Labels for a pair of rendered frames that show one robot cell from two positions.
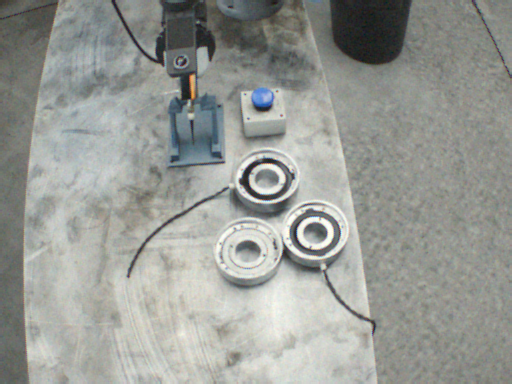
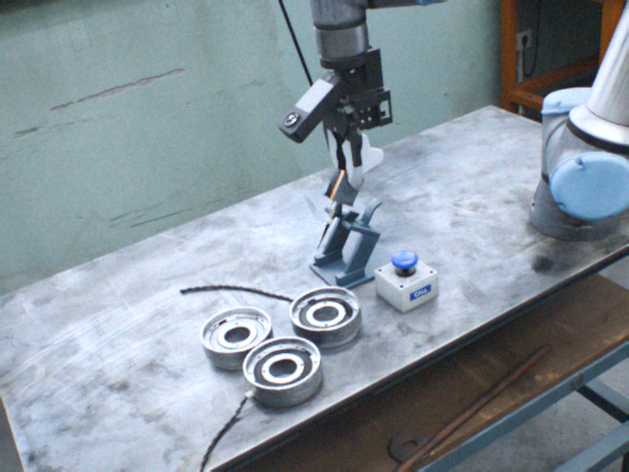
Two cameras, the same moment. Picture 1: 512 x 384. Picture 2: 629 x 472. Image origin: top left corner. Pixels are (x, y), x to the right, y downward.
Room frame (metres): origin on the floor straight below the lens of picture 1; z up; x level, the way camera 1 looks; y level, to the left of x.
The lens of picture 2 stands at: (0.33, -0.81, 1.48)
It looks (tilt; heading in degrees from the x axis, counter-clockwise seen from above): 31 degrees down; 67
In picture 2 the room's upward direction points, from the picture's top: 9 degrees counter-clockwise
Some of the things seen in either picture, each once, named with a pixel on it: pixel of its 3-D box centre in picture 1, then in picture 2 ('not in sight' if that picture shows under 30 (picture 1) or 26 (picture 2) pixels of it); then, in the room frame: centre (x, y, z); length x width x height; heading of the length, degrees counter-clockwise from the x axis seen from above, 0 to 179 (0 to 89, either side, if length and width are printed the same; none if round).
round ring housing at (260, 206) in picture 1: (267, 181); (326, 317); (0.66, -0.02, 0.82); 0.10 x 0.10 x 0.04
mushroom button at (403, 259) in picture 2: (262, 103); (405, 268); (0.80, -0.02, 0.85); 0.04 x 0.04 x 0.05
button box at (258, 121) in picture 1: (263, 109); (409, 281); (0.80, -0.02, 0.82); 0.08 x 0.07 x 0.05; 3
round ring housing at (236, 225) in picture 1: (248, 253); (238, 339); (0.53, 0.02, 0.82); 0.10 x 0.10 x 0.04
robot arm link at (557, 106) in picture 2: not in sight; (579, 131); (1.15, -0.02, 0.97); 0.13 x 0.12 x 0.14; 52
